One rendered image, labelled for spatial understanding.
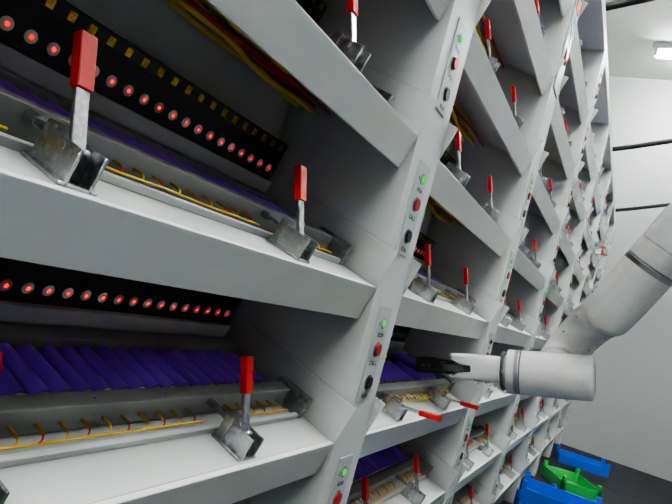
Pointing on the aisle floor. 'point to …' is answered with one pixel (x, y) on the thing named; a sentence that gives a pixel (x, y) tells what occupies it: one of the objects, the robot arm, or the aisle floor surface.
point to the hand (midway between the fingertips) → (427, 364)
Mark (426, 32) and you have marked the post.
